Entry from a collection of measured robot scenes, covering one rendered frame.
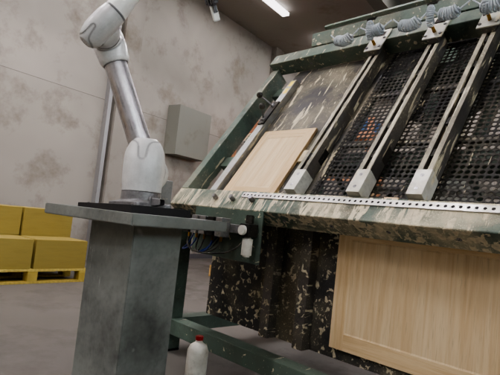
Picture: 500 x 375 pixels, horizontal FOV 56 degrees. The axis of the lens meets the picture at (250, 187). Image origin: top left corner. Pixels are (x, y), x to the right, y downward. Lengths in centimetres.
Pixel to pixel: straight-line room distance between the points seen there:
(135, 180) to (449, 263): 122
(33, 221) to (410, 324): 374
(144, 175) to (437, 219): 106
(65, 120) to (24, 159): 71
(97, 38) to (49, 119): 417
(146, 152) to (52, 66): 452
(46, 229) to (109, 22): 319
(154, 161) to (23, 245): 279
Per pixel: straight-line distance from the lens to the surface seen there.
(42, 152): 613
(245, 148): 266
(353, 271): 211
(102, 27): 207
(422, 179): 180
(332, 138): 231
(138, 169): 183
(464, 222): 165
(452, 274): 191
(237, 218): 224
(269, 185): 230
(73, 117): 637
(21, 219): 488
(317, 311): 226
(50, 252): 461
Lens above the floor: 78
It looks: 4 degrees up
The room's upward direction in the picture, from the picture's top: 6 degrees clockwise
